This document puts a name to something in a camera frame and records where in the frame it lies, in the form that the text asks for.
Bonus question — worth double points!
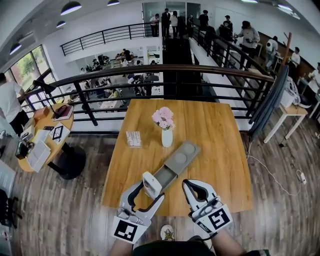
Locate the black desk lamp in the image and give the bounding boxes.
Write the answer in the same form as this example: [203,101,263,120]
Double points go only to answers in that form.
[32,79,68,120]

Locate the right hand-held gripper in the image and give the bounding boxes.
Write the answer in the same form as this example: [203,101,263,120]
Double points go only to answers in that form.
[182,179,234,235]

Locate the white floor cable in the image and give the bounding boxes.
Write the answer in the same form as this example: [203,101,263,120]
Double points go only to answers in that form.
[246,141,302,197]

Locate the maroon book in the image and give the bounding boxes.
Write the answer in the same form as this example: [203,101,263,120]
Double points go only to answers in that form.
[51,104,75,122]

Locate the person's dark green shirt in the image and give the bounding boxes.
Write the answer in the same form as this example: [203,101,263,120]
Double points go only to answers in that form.
[131,239,271,256]

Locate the white panel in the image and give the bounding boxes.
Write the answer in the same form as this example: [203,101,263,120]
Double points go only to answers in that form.
[0,159,17,198]

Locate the black walkway railing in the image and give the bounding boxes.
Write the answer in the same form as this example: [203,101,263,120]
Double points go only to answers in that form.
[191,23,271,76]

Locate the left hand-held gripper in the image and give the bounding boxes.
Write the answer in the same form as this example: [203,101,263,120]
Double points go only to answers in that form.
[111,181,165,245]

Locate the large white box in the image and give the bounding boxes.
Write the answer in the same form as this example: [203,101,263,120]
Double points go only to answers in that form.
[26,140,52,173]

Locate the white-legged wooden side table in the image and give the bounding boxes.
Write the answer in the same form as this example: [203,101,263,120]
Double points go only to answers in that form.
[263,103,309,145]

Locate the small white device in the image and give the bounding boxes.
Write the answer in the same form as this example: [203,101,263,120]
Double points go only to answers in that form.
[19,124,36,141]

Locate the white perforated box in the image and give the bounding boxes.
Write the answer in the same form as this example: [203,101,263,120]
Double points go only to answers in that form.
[279,89,296,109]

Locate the white box with black frame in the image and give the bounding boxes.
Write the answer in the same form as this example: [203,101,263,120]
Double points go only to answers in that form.
[49,122,71,145]

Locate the black curved balcony railing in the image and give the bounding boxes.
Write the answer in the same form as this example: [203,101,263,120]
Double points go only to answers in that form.
[18,64,275,126]

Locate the grey sliding drawer box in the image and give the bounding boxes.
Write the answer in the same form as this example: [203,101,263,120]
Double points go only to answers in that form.
[152,140,202,195]

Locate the small black box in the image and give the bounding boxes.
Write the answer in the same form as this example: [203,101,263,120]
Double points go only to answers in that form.
[15,141,30,160]

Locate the black office chair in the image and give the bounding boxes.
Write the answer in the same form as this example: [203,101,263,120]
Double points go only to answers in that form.
[0,188,23,229]

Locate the person's left forearm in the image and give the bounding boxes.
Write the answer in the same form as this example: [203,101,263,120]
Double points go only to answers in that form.
[108,238,136,256]

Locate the black round device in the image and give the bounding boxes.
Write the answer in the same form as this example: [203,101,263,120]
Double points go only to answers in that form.
[297,94,313,109]

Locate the white printed card pack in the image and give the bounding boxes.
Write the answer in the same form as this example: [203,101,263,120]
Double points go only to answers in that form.
[125,130,142,148]

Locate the pink flower bouquet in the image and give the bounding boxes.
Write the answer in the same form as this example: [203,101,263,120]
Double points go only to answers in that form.
[151,106,176,131]

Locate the round wooden side table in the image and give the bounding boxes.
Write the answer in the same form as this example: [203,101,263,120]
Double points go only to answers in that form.
[17,102,87,180]

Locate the white ceramic vase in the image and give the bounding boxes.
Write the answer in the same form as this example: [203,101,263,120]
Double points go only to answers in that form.
[161,127,174,148]

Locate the large window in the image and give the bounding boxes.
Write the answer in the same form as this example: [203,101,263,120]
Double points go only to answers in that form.
[3,44,58,98]

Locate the person's left shoe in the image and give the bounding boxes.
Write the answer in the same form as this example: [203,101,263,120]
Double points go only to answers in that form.
[160,224,175,242]

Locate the person's right forearm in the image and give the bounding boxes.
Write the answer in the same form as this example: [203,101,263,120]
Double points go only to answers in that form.
[211,228,247,256]

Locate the grey hanging coat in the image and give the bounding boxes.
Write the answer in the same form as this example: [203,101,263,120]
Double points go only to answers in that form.
[248,65,290,142]

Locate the group of people at desks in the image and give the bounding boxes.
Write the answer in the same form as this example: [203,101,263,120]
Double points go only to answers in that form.
[67,48,161,111]

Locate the black straight gallery railing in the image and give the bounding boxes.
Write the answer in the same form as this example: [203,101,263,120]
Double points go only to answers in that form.
[59,22,161,57]

